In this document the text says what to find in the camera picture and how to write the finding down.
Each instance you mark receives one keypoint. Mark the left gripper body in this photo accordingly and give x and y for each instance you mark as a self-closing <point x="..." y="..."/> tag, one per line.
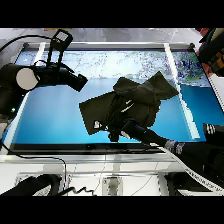
<point x="74" y="80"/>

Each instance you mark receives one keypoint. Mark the dark green pants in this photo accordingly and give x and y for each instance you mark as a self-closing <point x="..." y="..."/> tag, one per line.
<point x="146" y="90"/>

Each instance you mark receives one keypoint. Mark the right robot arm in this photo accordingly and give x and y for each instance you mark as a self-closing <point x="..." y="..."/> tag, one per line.
<point x="200" y="156"/>

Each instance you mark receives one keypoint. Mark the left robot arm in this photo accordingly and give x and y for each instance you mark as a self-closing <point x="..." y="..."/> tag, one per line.
<point x="10" y="86"/>

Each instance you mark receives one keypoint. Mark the heap of clothes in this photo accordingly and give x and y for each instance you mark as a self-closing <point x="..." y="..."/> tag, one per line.
<point x="211" y="50"/>

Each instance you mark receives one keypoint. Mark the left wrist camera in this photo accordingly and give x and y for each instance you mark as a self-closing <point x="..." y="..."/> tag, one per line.
<point x="62" y="37"/>

